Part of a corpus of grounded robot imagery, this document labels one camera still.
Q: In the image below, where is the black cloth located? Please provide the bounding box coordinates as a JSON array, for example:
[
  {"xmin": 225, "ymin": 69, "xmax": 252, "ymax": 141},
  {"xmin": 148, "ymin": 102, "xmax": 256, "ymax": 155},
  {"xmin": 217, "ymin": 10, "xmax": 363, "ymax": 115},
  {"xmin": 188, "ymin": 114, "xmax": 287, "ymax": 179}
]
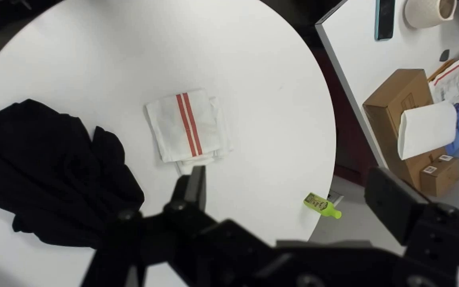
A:
[{"xmin": 0, "ymin": 98, "xmax": 146, "ymax": 249}]

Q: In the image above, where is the small cardboard box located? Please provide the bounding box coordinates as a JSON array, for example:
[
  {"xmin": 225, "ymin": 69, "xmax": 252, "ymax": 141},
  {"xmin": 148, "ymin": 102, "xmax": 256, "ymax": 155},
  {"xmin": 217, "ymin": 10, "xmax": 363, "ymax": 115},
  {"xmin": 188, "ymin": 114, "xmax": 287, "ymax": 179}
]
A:
[{"xmin": 419, "ymin": 153, "xmax": 459, "ymax": 198}]

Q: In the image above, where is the white office desk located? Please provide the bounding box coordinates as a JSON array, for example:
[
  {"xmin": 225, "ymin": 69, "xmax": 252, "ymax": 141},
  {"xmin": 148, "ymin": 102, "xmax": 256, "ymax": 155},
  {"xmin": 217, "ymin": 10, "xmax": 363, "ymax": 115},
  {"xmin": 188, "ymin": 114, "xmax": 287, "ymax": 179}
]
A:
[{"xmin": 314, "ymin": 0, "xmax": 459, "ymax": 177}]

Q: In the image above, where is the cream coffee mug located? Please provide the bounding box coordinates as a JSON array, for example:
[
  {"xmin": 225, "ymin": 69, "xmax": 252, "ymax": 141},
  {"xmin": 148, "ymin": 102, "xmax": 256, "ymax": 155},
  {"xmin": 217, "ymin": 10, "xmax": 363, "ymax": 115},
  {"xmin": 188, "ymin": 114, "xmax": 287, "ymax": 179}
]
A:
[{"xmin": 401, "ymin": 0, "xmax": 459, "ymax": 31}]

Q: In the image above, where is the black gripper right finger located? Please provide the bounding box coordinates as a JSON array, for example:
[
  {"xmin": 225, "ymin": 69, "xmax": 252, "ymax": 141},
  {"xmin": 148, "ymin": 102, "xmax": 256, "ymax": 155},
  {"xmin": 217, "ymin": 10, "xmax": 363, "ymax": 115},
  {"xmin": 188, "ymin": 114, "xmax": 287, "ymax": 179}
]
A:
[{"xmin": 363, "ymin": 166, "xmax": 459, "ymax": 257}]

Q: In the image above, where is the white paper package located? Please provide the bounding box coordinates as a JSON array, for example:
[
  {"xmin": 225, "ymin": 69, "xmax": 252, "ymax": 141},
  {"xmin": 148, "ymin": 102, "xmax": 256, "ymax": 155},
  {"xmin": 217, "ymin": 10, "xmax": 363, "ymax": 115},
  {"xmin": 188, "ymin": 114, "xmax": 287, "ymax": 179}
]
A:
[{"xmin": 397, "ymin": 101, "xmax": 459, "ymax": 161}]

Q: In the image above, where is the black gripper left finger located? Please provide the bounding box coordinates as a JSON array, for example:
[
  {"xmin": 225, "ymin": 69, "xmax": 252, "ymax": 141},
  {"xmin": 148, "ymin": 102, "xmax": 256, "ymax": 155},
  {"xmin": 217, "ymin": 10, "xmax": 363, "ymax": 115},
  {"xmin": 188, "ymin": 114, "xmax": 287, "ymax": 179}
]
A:
[{"xmin": 166, "ymin": 165, "xmax": 210, "ymax": 216}]

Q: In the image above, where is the large open cardboard box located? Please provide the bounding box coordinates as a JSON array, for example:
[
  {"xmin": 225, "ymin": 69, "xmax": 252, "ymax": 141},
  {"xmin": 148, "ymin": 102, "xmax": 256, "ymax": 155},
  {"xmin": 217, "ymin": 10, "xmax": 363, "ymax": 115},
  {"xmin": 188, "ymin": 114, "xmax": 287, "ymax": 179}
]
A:
[{"xmin": 362, "ymin": 67, "xmax": 440, "ymax": 181}]

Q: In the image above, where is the black smartphone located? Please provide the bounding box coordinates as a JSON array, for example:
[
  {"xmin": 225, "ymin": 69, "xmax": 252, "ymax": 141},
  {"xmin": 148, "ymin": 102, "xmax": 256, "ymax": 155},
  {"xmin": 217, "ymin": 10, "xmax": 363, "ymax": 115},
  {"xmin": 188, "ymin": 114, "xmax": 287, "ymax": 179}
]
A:
[{"xmin": 373, "ymin": 0, "xmax": 397, "ymax": 42}]

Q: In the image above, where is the white towel with red stripes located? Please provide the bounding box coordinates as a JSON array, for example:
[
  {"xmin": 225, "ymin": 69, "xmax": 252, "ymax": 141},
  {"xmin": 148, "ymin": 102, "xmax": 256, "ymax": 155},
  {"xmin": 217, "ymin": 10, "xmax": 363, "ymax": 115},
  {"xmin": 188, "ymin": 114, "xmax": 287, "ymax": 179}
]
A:
[{"xmin": 143, "ymin": 88, "xmax": 233, "ymax": 176}]

